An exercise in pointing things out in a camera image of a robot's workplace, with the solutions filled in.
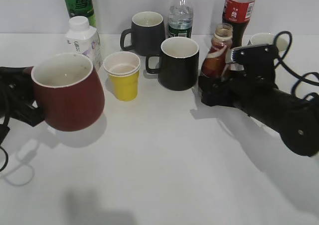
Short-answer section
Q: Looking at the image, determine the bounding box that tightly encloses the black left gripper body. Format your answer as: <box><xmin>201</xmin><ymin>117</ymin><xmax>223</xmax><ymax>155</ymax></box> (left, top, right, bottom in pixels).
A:
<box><xmin>0</xmin><ymin>67</ymin><xmax>44</xmax><ymax>127</ymax></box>

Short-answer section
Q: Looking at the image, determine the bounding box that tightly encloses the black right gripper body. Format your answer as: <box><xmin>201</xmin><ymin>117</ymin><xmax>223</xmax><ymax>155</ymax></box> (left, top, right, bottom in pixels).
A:
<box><xmin>198</xmin><ymin>72</ymin><xmax>278</xmax><ymax>111</ymax></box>

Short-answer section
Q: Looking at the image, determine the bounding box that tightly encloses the brown coffee drink bottle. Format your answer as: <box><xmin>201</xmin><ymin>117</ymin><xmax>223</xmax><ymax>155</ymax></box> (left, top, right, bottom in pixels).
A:
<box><xmin>200</xmin><ymin>23</ymin><xmax>233</xmax><ymax>78</ymax></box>

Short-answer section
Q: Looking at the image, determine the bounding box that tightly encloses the red ceramic mug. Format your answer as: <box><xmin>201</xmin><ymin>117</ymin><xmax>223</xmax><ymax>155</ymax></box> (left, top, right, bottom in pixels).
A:
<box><xmin>23</xmin><ymin>53</ymin><xmax>105</xmax><ymax>131</ymax></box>

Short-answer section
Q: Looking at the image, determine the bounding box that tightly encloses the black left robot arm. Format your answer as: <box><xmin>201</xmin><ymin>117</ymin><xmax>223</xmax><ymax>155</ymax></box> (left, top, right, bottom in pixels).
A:
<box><xmin>0</xmin><ymin>67</ymin><xmax>44</xmax><ymax>127</ymax></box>

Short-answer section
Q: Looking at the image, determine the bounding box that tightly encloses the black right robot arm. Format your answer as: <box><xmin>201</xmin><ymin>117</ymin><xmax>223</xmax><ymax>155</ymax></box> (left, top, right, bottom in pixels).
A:
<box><xmin>198</xmin><ymin>73</ymin><xmax>319</xmax><ymax>157</ymax></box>

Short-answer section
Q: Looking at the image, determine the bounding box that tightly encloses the yellow paper cup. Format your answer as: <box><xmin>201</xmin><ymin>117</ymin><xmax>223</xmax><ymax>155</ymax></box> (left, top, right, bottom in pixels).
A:
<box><xmin>103</xmin><ymin>51</ymin><xmax>141</xmax><ymax>102</ymax></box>

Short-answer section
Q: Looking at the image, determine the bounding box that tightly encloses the black ceramic mug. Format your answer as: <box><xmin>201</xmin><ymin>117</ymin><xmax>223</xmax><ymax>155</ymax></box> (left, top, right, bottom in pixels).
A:
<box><xmin>145</xmin><ymin>37</ymin><xmax>199</xmax><ymax>91</ymax></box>

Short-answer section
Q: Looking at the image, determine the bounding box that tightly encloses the white ceramic mug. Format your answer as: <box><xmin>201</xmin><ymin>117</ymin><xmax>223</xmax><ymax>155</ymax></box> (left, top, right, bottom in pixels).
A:
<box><xmin>248</xmin><ymin>32</ymin><xmax>288</xmax><ymax>54</ymax></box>

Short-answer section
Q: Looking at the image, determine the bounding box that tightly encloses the white milk carton bottle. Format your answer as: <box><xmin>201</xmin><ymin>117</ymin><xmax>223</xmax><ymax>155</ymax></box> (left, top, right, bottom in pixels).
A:
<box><xmin>65</xmin><ymin>16</ymin><xmax>103</xmax><ymax>72</ymax></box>

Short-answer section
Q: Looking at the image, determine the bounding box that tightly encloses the cola bottle red label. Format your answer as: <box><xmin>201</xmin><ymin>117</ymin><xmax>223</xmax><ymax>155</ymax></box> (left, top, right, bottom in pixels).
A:
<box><xmin>222</xmin><ymin>0</ymin><xmax>255</xmax><ymax>47</ymax></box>

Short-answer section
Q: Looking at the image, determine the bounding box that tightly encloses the clear water bottle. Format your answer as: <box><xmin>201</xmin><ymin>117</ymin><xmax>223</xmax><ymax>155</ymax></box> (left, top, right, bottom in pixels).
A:
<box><xmin>167</xmin><ymin>0</ymin><xmax>193</xmax><ymax>38</ymax></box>

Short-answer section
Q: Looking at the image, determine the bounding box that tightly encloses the dark grey mug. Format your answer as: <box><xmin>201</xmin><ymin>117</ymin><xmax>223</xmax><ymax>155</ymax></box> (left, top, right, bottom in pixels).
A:
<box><xmin>120</xmin><ymin>11</ymin><xmax>165</xmax><ymax>56</ymax></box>

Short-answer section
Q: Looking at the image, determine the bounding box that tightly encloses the green soda bottle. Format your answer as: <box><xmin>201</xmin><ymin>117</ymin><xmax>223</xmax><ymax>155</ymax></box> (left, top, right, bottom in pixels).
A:
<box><xmin>65</xmin><ymin>0</ymin><xmax>96</xmax><ymax>27</ymax></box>

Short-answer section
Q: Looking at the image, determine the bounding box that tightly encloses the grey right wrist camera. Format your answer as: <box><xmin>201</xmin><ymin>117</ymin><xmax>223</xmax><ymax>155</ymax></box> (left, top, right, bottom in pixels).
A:
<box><xmin>225</xmin><ymin>44</ymin><xmax>279</xmax><ymax>83</ymax></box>

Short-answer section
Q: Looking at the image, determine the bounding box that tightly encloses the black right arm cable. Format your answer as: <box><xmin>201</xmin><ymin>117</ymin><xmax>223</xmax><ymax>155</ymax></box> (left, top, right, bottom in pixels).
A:
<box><xmin>273</xmin><ymin>30</ymin><xmax>319</xmax><ymax>101</ymax></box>

